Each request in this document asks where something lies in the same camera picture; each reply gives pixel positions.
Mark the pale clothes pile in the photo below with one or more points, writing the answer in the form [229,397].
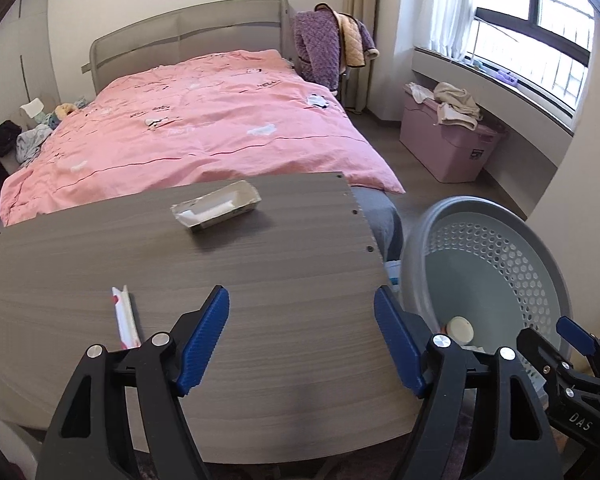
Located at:
[32,142]

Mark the white crumpled cloth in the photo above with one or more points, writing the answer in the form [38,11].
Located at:
[420,94]

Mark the beige crumpled clothes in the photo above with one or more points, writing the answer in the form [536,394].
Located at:
[455,105]

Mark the white and red wrapper strip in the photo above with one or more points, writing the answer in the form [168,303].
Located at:
[125,317]

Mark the barred window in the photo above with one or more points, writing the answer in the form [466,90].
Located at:
[540,10]

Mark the grey bed headboard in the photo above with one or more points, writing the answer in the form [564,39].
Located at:
[180,30]

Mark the white plastic object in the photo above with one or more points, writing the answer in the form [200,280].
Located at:
[17,452]

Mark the purple fleece robe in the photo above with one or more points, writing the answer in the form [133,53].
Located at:
[320,45]

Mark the pink bed with headboard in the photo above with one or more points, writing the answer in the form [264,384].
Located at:
[180,130]

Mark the open cardboard tray box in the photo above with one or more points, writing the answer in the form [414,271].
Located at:
[215,207]

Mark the pink storage box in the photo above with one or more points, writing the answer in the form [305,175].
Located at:
[440,145]

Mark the white sheer curtain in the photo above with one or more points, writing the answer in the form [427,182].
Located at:
[455,5]

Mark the blue and white packet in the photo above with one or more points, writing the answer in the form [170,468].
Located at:
[392,272]

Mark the red and white paper cup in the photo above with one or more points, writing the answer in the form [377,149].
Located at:
[460,330]

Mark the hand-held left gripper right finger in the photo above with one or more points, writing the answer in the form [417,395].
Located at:
[400,340]

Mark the yellow plush toy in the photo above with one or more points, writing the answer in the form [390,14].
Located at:
[64,110]

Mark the grey perforated plastic basket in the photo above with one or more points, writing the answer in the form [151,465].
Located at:
[480,260]

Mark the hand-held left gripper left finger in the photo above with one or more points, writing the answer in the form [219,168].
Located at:
[200,340]

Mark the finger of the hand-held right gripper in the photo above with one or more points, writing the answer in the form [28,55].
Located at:
[575,335]
[540,352]

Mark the purple windowsill item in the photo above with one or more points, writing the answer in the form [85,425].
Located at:
[509,78]

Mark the black cloth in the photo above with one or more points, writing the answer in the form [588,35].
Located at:
[0,142]

